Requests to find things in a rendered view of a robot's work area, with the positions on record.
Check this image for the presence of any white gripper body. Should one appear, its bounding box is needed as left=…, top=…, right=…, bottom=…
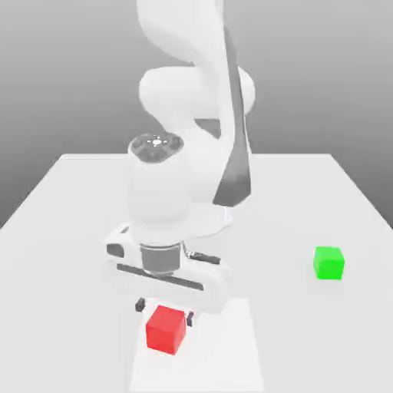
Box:
left=103, top=253, right=232, bottom=315

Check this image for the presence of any small red cube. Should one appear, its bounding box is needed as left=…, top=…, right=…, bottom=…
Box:
left=145, top=304, right=187, bottom=356

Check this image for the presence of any small green cube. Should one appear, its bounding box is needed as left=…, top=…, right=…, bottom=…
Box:
left=312, top=245, right=346, bottom=281

